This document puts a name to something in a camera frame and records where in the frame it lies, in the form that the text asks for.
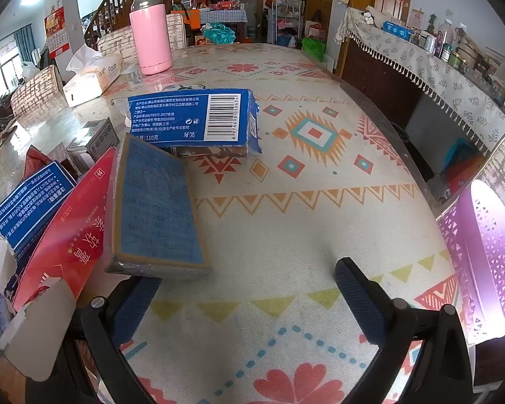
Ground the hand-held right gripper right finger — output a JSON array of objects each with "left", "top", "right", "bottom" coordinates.
[{"left": 335, "top": 257, "right": 476, "bottom": 404}]

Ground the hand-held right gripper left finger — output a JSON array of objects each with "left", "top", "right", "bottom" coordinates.
[{"left": 25, "top": 275, "right": 163, "bottom": 404}]

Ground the blue tan-edged carton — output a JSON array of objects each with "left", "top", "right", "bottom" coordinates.
[{"left": 105, "top": 133, "right": 212, "bottom": 280}]

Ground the purple plastic basket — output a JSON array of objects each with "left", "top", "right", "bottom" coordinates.
[{"left": 435, "top": 179, "right": 505, "bottom": 348}]

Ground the red carton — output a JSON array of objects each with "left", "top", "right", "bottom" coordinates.
[{"left": 0, "top": 147, "right": 119, "bottom": 381}]

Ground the patterned tablecloth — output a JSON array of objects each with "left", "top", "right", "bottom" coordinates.
[{"left": 0, "top": 42, "right": 472, "bottom": 404}]

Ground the blue white-text carton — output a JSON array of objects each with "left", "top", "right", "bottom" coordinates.
[{"left": 0, "top": 162, "right": 77, "bottom": 295}]

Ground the small grey carton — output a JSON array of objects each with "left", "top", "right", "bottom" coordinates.
[{"left": 65, "top": 119, "right": 121, "bottom": 165}]

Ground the red crumpled wrapper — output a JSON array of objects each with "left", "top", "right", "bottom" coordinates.
[{"left": 24, "top": 145, "right": 53, "bottom": 181}]

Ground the blue barcode carton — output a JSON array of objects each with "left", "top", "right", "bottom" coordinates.
[{"left": 127, "top": 88, "right": 263, "bottom": 158}]

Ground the dark wooden sideboard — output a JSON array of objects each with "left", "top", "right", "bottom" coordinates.
[{"left": 341, "top": 38, "right": 430, "bottom": 127}]

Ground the white tissue box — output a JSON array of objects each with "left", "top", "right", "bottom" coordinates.
[{"left": 62, "top": 44, "right": 124, "bottom": 108}]

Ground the leaf-print fringed cloth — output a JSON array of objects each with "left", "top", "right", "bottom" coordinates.
[{"left": 334, "top": 6, "right": 505, "bottom": 156}]

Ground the green bag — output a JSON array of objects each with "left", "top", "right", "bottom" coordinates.
[{"left": 302, "top": 37, "right": 327, "bottom": 62}]

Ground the left woven chair back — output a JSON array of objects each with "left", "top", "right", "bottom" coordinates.
[{"left": 97, "top": 25, "right": 141, "bottom": 57}]

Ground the woven chair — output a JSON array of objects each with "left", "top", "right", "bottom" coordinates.
[
  {"left": 166, "top": 13, "right": 190, "bottom": 49},
  {"left": 97, "top": 25, "right": 141, "bottom": 57}
]

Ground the pink thermos bottle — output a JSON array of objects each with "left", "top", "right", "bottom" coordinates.
[{"left": 129, "top": 0, "right": 174, "bottom": 75}]

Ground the blue packet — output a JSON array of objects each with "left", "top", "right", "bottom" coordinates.
[{"left": 382, "top": 21, "right": 413, "bottom": 38}]

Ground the clear plastic bottle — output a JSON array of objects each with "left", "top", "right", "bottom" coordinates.
[{"left": 437, "top": 19, "right": 455, "bottom": 57}]

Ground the right woven chair back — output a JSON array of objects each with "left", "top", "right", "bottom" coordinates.
[{"left": 166, "top": 13, "right": 190, "bottom": 49}]

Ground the blue curtain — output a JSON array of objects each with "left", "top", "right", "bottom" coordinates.
[{"left": 14, "top": 25, "right": 36, "bottom": 64}]

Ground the teal bag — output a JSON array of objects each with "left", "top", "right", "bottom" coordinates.
[{"left": 201, "top": 23, "right": 238, "bottom": 45}]

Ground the checkered cloth table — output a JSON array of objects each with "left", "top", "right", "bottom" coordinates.
[{"left": 198, "top": 8, "right": 248, "bottom": 24}]

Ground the white wire rack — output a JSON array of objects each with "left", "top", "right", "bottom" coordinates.
[{"left": 273, "top": 0, "right": 304, "bottom": 45}]

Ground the red wall calendar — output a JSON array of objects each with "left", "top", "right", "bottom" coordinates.
[{"left": 44, "top": 6, "right": 66, "bottom": 57}]

